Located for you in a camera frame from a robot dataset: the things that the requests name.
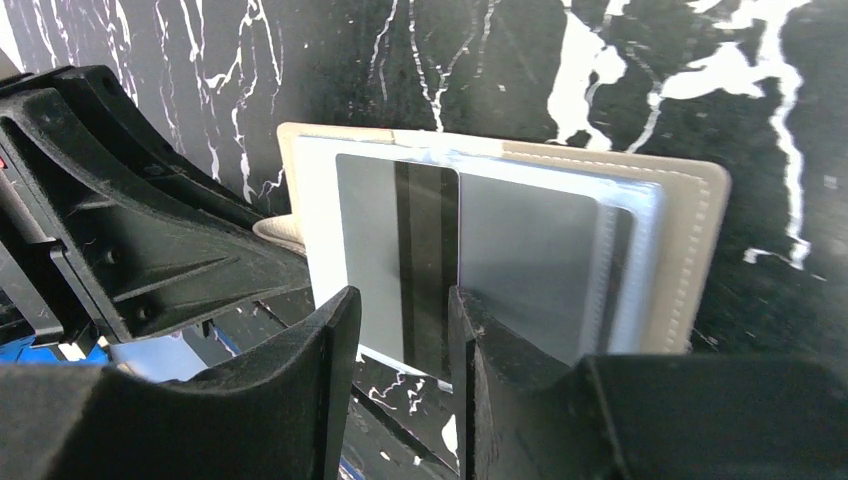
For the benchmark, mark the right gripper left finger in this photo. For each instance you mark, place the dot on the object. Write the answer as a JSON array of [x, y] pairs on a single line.
[[276, 411]]

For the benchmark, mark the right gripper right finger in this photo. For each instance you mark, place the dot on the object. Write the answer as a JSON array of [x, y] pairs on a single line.
[[522, 414]]

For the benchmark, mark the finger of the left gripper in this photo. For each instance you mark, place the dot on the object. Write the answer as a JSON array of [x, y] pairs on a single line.
[[96, 97], [140, 262]]

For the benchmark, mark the silver metal card holder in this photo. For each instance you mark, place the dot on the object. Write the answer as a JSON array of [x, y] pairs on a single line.
[[576, 251]]

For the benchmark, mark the black VIP card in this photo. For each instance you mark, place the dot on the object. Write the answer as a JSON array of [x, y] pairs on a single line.
[[399, 223]]

